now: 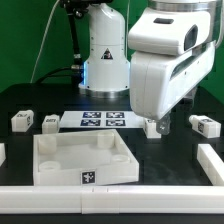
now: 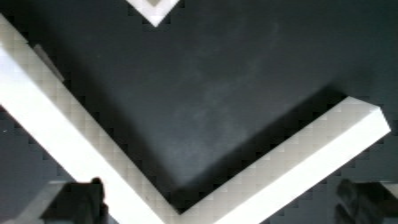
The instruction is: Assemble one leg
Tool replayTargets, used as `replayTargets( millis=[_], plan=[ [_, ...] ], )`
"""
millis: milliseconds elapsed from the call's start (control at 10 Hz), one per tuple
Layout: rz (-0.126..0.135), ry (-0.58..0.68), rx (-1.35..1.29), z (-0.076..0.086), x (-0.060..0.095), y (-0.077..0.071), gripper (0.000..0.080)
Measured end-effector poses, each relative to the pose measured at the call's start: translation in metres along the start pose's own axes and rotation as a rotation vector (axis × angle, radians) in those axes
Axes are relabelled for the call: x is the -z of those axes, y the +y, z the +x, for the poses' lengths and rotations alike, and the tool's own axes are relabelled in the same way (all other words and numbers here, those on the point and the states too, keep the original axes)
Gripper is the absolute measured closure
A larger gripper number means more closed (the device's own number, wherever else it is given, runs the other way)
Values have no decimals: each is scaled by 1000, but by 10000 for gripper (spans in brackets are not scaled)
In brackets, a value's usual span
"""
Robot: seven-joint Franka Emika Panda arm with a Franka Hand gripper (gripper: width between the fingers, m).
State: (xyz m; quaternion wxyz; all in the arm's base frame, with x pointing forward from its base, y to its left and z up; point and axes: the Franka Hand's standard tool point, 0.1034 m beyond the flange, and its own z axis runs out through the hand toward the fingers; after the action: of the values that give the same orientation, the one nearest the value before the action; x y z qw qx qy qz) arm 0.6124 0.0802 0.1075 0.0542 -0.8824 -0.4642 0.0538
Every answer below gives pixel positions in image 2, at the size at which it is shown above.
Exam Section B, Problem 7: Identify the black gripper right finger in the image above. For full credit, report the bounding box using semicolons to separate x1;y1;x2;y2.
334;179;398;224

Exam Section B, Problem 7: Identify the white U-shaped obstacle fence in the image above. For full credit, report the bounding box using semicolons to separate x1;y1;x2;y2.
0;15;389;224

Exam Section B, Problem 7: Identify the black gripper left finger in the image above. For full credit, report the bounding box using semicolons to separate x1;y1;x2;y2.
40;178;108;224

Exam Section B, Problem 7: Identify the white square table top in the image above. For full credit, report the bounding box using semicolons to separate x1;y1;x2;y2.
126;0;179;26

